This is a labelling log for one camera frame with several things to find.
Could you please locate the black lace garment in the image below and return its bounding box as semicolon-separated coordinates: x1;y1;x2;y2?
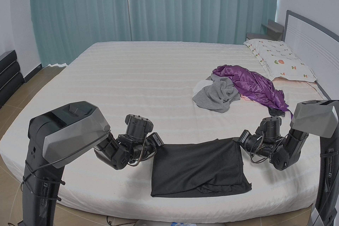
268;108;287;117

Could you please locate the purple satin garment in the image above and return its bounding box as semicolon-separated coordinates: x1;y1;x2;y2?
212;64;293;119

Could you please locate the white printed pillow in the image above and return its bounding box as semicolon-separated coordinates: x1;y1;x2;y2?
243;38;318;83

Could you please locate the black chest of drawers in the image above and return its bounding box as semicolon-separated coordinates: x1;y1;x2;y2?
0;50;25;109

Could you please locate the black T-shirt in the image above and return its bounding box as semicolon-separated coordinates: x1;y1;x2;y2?
150;137;252;197

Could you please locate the white garment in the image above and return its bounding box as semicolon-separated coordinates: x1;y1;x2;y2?
192;79;213;96

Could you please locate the grey knit garment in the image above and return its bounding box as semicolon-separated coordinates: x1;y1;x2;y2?
192;77;241;114

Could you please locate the grey bedside table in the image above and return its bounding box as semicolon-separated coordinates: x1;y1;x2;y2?
246;19;284;41

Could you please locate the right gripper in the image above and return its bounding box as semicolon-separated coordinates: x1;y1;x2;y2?
238;130;256;153

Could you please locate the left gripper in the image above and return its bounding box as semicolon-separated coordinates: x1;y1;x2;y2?
144;133;163;157

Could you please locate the bed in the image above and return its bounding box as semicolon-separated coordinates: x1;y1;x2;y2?
0;10;339;223

